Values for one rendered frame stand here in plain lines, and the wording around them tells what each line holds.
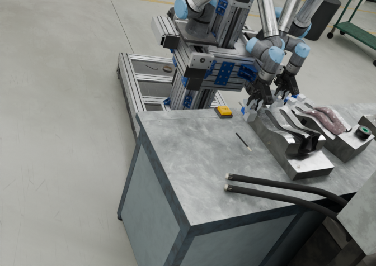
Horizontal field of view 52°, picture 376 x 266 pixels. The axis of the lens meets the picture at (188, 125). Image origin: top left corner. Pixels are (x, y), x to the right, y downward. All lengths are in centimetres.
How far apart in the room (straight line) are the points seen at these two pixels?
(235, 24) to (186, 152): 103
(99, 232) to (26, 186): 55
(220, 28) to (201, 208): 128
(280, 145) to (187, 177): 54
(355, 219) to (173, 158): 80
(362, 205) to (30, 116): 238
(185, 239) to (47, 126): 166
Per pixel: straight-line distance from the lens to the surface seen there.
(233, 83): 260
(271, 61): 183
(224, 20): 247
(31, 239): 236
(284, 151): 197
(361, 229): 143
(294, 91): 214
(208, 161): 181
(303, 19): 246
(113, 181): 267
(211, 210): 162
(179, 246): 171
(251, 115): 197
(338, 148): 228
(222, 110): 211
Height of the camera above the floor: 198
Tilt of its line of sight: 37 degrees down
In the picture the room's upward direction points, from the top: 21 degrees clockwise
